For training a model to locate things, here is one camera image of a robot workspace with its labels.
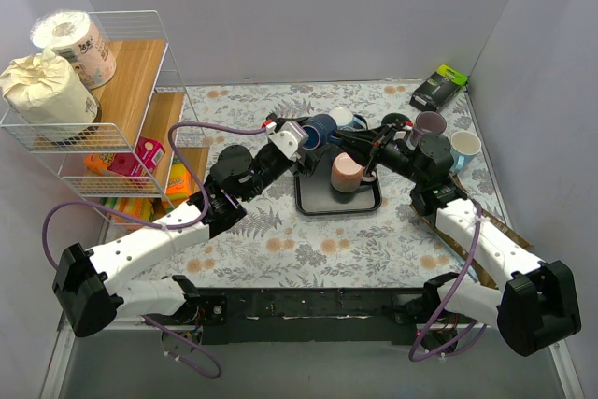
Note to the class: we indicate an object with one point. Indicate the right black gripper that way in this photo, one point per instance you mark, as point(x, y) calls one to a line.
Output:
point(378, 147)

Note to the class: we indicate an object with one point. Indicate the colourful sponge pack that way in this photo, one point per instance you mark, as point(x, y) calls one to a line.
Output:
point(132, 207)

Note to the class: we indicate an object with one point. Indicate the orange snack packet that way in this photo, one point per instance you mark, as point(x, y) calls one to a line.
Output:
point(100, 163)

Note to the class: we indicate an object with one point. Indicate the blue mug white base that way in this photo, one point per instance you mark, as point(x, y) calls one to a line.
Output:
point(346, 120)

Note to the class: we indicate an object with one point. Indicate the dark grey mug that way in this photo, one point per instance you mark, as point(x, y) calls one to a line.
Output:
point(397, 120)

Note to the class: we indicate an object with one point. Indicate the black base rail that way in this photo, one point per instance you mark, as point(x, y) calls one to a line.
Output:
point(252, 315)

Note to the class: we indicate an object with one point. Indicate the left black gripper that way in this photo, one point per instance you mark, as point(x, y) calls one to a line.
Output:
point(304, 161)

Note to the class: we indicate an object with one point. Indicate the light blue faceted mug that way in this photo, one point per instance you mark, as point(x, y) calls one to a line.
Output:
point(465, 146)

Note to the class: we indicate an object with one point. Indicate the purple mug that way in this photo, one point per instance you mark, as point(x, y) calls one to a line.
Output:
point(427, 122)

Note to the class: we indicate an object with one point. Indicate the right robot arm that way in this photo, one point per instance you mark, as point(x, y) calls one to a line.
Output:
point(533, 304)

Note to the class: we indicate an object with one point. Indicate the black green box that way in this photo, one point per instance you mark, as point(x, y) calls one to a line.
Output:
point(438, 89)

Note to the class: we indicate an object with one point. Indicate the white toilet paper roll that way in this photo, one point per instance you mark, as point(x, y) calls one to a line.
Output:
point(73, 35)

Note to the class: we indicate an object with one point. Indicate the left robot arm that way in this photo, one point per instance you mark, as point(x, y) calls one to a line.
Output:
point(154, 240)

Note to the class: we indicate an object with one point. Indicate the pink snack box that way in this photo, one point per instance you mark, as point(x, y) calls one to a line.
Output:
point(147, 155)

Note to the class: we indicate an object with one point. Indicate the brown coffee bag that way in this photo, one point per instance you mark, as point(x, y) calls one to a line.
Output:
point(509, 235)

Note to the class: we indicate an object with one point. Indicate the small dark blue mug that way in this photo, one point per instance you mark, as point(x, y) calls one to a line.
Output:
point(318, 129)

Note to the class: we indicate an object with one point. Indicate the pink mug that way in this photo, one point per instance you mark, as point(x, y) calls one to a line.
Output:
point(346, 175)

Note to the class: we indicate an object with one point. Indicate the black rectangular tray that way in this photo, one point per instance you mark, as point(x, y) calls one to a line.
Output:
point(315, 196)

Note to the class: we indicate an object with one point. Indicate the floral table mat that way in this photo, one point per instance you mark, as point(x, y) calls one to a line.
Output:
point(276, 245)

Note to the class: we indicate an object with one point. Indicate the cream wrapped paper roll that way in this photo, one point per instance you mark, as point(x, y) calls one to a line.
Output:
point(45, 89)

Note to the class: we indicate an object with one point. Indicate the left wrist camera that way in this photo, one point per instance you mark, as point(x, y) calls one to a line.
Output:
point(289, 139)

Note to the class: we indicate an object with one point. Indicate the yellow orange snack bag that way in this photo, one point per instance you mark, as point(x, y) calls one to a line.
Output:
point(179, 187)

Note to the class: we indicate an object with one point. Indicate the white wire shelf rack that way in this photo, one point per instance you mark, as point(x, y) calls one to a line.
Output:
point(131, 107)

